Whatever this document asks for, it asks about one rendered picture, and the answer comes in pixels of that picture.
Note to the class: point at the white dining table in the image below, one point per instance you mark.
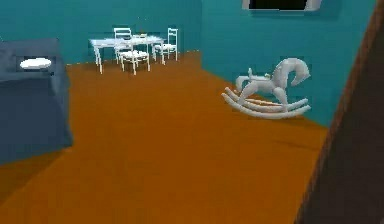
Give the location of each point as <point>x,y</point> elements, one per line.
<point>113,42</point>

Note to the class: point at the white dining chair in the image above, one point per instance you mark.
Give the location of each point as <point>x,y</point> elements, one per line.
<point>170,46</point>
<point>134,56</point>
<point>122,33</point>

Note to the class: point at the dark brown door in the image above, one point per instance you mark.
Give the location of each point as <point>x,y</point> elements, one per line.
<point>353,143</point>

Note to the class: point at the white oval pillow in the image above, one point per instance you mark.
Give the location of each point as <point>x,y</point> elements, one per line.
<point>35,63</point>

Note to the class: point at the blue grey bed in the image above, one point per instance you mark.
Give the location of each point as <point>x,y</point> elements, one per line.
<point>31,116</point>

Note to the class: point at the white rocking horse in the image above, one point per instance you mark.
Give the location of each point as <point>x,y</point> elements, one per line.
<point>273,87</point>

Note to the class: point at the white framed window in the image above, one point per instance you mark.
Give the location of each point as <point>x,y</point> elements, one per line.
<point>281,4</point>

